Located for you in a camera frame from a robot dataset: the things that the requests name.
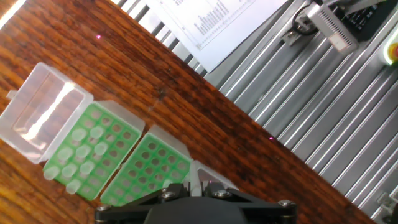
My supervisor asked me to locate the red emergency stop button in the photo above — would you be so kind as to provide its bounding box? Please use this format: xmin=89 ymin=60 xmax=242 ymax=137
xmin=381 ymin=30 xmax=398 ymax=67

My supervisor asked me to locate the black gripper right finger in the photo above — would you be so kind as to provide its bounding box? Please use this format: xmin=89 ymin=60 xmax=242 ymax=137
xmin=205 ymin=182 xmax=297 ymax=224

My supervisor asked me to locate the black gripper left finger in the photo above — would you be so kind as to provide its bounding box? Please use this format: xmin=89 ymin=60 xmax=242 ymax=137
xmin=95 ymin=183 xmax=190 ymax=224

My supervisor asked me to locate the printed white paper sheet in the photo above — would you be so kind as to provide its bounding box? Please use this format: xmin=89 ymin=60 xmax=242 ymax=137
xmin=144 ymin=0 xmax=289 ymax=73

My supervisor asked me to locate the brown wooden board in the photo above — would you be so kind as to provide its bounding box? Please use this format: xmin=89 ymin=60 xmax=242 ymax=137
xmin=0 ymin=0 xmax=374 ymax=224

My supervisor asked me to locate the black keyboard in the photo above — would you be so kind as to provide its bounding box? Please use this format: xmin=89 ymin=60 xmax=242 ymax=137
xmin=341 ymin=0 xmax=398 ymax=43

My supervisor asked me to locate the clear box with green rack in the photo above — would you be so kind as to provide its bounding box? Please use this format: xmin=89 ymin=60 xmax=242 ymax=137
xmin=0 ymin=62 xmax=146 ymax=202
xmin=99 ymin=125 xmax=240 ymax=208

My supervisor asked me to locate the black camera stand cable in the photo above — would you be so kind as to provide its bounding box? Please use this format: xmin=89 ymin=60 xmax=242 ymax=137
xmin=290 ymin=4 xmax=321 ymax=37

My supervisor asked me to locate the aluminium camera bracket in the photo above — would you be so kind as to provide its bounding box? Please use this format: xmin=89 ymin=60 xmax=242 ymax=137
xmin=281 ymin=18 xmax=312 ymax=47

